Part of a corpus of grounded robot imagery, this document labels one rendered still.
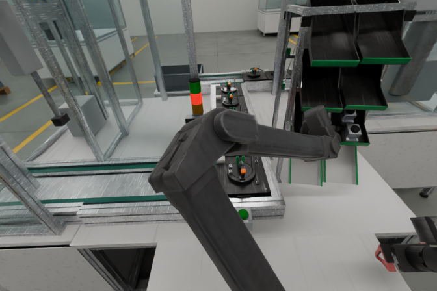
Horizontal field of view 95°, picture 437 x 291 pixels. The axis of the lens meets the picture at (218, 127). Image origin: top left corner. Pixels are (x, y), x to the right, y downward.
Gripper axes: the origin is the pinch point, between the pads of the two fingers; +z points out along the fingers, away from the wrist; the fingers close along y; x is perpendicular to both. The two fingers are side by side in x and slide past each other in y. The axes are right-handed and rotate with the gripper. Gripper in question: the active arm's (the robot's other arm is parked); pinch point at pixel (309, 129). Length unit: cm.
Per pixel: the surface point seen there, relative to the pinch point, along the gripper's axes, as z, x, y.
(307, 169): 11.4, 19.9, -4.2
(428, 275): 64, 107, -108
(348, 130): 1.7, -0.1, -14.5
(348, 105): -4.0, -9.7, -10.6
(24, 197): -22, 28, 102
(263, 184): 9.8, 28.4, 14.5
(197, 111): 7.4, -4.0, 46.0
